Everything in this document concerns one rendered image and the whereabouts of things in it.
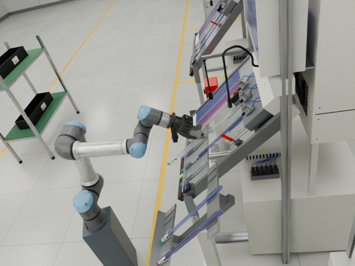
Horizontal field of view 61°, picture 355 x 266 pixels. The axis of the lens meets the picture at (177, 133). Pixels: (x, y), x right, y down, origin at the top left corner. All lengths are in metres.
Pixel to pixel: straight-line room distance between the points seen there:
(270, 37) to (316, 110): 0.40
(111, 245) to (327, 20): 1.68
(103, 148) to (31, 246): 1.65
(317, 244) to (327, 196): 0.47
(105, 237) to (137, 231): 0.59
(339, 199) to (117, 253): 1.37
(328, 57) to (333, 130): 0.36
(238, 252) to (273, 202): 0.65
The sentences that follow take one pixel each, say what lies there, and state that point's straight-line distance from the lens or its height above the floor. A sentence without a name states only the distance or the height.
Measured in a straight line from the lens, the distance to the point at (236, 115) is 1.65.
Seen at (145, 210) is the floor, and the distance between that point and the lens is 2.65.
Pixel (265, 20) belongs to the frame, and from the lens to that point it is 1.11.
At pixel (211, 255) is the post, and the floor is 0.64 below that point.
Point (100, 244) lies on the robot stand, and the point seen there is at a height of 0.44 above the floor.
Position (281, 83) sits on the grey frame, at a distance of 1.20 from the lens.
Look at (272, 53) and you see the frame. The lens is 1.17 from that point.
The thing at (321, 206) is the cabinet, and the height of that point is 0.54.
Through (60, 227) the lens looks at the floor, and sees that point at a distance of 2.92.
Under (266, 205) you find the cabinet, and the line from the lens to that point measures 1.77.
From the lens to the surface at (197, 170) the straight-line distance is 1.69.
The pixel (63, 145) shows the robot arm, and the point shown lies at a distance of 1.57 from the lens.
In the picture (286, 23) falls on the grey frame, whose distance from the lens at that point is 1.11.
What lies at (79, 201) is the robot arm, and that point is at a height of 0.77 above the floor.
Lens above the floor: 2.01
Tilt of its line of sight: 38 degrees down
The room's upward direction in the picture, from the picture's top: 16 degrees counter-clockwise
